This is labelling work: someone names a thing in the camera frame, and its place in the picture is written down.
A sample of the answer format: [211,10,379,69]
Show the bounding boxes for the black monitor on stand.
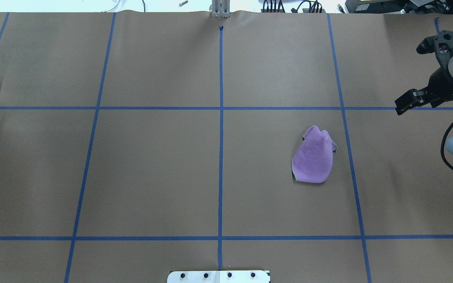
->
[344,0,453,15]

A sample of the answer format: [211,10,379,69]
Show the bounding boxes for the black cable connectors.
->
[259,0,325,14]

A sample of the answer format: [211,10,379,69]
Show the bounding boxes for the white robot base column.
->
[167,270,271,283]

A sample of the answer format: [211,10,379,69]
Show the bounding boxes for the purple cloth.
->
[291,125,338,184]

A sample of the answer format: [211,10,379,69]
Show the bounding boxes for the aluminium frame post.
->
[209,0,231,18]

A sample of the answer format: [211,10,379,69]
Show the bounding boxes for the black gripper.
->
[395,68,453,115]

